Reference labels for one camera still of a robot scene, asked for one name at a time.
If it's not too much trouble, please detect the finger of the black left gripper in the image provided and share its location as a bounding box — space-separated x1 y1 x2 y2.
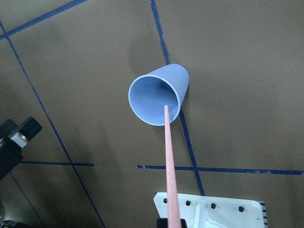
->
10 117 42 147

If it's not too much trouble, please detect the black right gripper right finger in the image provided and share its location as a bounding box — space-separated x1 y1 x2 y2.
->
180 219 186 228

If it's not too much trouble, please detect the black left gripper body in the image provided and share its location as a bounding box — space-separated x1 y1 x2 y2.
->
0 119 23 180

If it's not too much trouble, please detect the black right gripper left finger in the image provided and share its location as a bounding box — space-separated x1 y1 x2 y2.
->
157 218 168 228

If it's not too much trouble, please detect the pink chopstick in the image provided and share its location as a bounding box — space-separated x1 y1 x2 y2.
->
164 105 181 228

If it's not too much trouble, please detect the blue ribbed plastic cup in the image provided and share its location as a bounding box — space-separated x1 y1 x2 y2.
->
128 64 190 126

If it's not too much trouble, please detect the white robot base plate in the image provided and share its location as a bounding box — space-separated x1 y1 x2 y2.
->
153 192 268 228

